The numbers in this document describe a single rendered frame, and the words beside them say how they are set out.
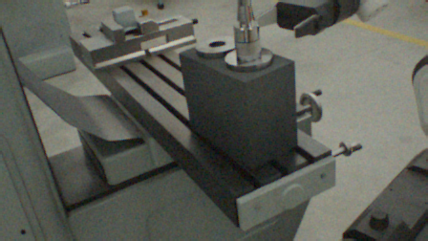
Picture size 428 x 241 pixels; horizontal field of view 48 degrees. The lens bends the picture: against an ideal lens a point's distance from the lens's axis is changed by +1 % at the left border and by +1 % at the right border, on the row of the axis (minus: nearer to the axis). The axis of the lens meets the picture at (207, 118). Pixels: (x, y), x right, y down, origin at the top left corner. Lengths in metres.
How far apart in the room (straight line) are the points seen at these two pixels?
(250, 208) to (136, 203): 0.52
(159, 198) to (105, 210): 0.15
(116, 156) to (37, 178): 0.21
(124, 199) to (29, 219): 0.26
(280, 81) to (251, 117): 0.08
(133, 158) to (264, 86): 0.53
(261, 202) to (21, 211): 0.56
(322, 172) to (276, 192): 0.11
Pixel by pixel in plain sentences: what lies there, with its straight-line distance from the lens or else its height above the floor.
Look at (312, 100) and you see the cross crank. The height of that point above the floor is 0.72.
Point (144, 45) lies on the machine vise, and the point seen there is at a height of 1.02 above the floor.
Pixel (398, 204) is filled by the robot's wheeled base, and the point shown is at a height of 0.59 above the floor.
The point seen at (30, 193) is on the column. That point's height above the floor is 0.90.
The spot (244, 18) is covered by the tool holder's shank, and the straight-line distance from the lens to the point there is 0.85.
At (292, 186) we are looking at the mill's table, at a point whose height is 0.96.
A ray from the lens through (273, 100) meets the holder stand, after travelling 0.88.
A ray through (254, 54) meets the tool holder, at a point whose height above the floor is 1.20.
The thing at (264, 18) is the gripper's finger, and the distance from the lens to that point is 0.97.
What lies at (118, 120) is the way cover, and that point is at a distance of 1.31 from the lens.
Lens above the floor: 1.52
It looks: 29 degrees down
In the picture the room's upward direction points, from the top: 8 degrees counter-clockwise
